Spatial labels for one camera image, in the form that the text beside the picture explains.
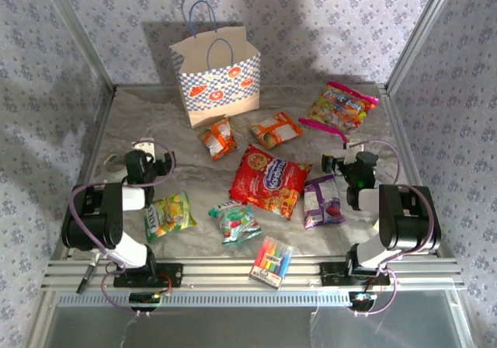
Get grey slotted cable duct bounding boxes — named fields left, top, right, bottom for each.
left=57, top=290, right=353, bottom=308

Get black marker pen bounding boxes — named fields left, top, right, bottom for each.
left=76, top=260, right=98, bottom=294

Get purple snack bag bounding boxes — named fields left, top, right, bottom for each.
left=302, top=173, right=346, bottom=230

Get pack of coloured markers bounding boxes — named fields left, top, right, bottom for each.
left=248, top=235, right=295, bottom=291

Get aluminium frame post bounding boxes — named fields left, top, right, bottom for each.
left=384, top=0, right=461, bottom=95
left=38, top=0, right=117, bottom=92

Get grey metal sheet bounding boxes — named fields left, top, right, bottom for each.
left=46, top=304, right=467, bottom=348

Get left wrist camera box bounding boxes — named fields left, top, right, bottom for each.
left=131, top=137, right=157, bottom=155

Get pink-edged fruit candy bag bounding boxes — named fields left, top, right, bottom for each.
left=297, top=81, right=380, bottom=144

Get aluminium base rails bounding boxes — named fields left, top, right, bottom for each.
left=40, top=257, right=467, bottom=291

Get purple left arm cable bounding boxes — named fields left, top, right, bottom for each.
left=69, top=140, right=176, bottom=318

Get teal mint candy bag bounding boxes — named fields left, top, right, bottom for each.
left=207, top=199, right=262, bottom=246

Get green yellow candy bag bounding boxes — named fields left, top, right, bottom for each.
left=143, top=190, right=197, bottom=243

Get orange fruit candy packet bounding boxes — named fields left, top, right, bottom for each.
left=250, top=111, right=304, bottom=150

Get blue checkered paper bag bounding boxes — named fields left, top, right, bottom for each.
left=169, top=0, right=262, bottom=129

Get aluminium side rail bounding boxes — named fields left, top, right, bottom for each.
left=381, top=85, right=446, bottom=258
left=50, top=86, right=118, bottom=262

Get large red cookie bag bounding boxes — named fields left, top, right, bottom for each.
left=228, top=144, right=313, bottom=221

